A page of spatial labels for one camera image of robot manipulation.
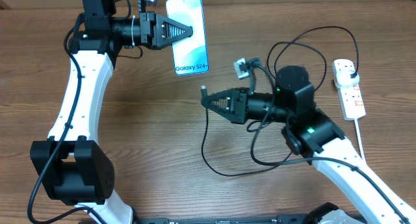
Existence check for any blue Galaxy S24+ smartphone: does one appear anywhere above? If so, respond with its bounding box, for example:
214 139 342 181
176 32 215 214
166 0 209 75

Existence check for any black USB charging cable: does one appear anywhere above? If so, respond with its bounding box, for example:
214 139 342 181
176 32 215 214
200 25 360 177

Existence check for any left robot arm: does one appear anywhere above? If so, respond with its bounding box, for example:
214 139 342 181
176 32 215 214
30 0 193 223

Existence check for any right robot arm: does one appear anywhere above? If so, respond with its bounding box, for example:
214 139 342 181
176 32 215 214
201 66 415 223

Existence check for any white charger plug adapter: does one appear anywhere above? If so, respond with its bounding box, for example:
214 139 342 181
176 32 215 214
334 70 360 88

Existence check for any white power strip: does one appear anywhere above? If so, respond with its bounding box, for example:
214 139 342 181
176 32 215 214
331 59 366 121

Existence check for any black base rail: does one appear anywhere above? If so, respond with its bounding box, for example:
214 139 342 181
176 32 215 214
129 214 368 224

